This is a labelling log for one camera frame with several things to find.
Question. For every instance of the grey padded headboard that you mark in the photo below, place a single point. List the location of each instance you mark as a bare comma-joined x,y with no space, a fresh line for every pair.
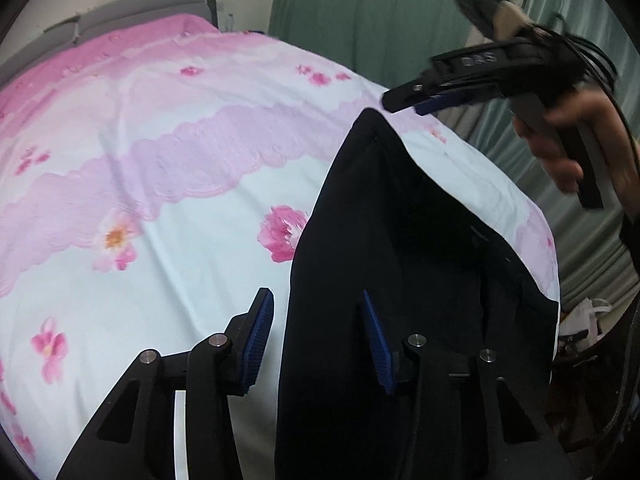
150,2

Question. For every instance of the white bag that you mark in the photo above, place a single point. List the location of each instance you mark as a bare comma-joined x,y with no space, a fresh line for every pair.
582,312

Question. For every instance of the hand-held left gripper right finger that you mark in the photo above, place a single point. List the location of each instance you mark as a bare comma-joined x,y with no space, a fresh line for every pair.
378,342

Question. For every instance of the person's right hand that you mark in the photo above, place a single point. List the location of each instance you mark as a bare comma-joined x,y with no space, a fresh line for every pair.
607,120

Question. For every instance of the green curtain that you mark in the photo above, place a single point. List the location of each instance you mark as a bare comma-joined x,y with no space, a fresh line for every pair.
375,10

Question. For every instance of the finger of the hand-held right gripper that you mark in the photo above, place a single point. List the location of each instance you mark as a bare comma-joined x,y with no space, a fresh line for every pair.
400,96
432,105

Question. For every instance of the pink floral bed sheet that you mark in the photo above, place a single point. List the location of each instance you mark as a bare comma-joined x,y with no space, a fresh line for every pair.
150,135

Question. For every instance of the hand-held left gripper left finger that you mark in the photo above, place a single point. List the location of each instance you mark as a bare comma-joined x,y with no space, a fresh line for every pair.
257,332

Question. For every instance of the black pants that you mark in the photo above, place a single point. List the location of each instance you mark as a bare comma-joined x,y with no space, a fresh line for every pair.
400,210

